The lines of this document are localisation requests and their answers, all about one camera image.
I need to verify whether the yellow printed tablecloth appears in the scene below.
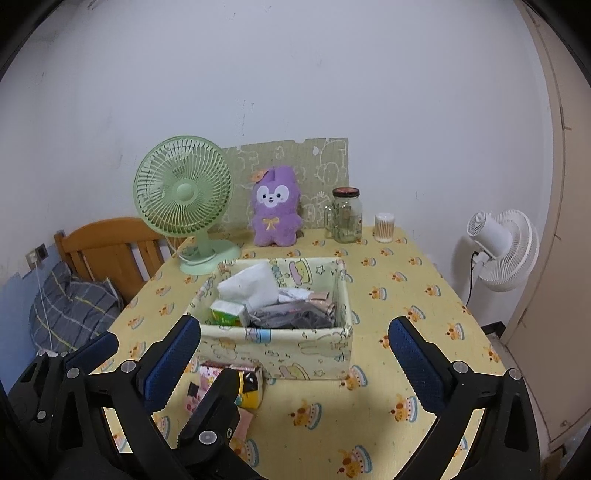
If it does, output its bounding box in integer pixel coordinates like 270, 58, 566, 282
90, 224, 506, 480

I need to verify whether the green tissue pack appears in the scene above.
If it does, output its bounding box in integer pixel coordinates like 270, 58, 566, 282
210, 299, 250, 328

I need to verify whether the beige door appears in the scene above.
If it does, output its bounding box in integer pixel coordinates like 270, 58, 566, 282
503, 0, 591, 457

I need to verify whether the grey plaid pillow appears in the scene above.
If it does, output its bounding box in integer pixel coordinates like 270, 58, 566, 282
28, 263, 124, 354

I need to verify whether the cotton swab container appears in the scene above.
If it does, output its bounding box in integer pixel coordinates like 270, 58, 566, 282
374, 212, 396, 243

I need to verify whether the yellow and black packet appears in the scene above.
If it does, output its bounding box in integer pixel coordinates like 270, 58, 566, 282
233, 364, 265, 411

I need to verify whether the white and pink packet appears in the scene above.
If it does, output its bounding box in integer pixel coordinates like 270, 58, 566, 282
277, 287, 315, 303

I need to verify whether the green cartoon printed board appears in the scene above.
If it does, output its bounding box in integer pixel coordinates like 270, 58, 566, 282
221, 137, 350, 232

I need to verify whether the black fan cable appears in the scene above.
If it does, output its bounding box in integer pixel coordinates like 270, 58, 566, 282
465, 251, 481, 305

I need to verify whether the yellow printed storage box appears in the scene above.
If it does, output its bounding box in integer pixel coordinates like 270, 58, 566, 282
184, 257, 354, 381

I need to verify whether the pink cartoon packet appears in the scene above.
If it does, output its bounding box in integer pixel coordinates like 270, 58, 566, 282
185, 361, 232, 414

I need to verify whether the glass jar with dark lid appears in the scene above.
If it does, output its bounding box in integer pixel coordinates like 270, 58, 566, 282
324, 187, 363, 244

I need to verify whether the orange wooden chair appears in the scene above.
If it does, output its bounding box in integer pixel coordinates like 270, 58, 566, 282
54, 218, 185, 305

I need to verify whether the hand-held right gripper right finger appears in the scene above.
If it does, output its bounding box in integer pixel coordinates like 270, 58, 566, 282
388, 316, 541, 480

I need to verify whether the purple plush bunny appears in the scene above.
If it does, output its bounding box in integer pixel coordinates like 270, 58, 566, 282
249, 166, 304, 247

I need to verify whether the green desk fan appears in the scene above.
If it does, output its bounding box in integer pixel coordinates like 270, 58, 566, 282
133, 135, 242, 276

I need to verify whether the dark grey cloth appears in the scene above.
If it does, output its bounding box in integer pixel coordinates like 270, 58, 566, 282
247, 298, 335, 329

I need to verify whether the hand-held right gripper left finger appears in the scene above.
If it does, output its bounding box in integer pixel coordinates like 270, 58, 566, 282
46, 315, 202, 480

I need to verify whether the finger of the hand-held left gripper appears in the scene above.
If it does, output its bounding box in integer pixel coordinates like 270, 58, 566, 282
9, 331, 120, 462
178, 368, 242, 455

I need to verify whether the pink beige cloth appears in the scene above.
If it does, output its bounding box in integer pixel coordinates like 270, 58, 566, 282
309, 292, 340, 319

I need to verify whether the white cable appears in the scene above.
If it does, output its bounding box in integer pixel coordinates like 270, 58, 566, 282
34, 268, 54, 352

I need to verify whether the white fan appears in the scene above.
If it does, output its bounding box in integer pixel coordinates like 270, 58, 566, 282
466, 210, 540, 292

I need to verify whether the pale pink packet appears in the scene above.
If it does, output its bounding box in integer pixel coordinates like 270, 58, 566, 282
226, 408, 256, 439

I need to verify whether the white soft cloth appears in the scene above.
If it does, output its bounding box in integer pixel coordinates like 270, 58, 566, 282
217, 261, 282, 315

